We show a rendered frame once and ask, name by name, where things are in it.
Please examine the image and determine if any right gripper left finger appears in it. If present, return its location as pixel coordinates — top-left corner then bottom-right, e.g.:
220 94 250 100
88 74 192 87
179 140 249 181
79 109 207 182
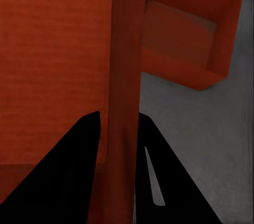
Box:
0 111 101 224

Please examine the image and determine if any storage box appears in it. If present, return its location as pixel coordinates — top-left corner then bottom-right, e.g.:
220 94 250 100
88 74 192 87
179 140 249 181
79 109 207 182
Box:
141 0 242 91
0 0 145 224

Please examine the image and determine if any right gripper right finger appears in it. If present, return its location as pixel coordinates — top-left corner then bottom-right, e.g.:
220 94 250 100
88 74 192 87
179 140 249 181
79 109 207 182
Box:
134 112 222 224

